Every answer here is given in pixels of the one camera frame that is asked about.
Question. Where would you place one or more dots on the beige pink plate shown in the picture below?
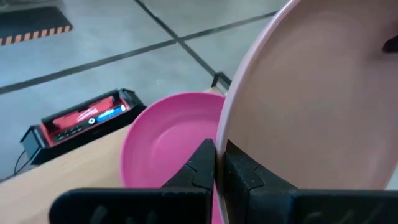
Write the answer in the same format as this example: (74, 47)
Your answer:
(311, 93)

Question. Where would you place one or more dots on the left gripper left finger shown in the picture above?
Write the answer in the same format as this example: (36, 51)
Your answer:
(140, 205)

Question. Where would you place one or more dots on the red black toolbox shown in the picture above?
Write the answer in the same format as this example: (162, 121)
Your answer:
(81, 124)

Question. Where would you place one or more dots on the hazard-striped black floor mat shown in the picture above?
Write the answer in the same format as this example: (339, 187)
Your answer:
(31, 25)

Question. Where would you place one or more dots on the magenta plate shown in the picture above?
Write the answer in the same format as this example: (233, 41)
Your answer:
(168, 140)

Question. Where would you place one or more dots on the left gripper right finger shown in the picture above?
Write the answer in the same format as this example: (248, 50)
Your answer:
(280, 205)

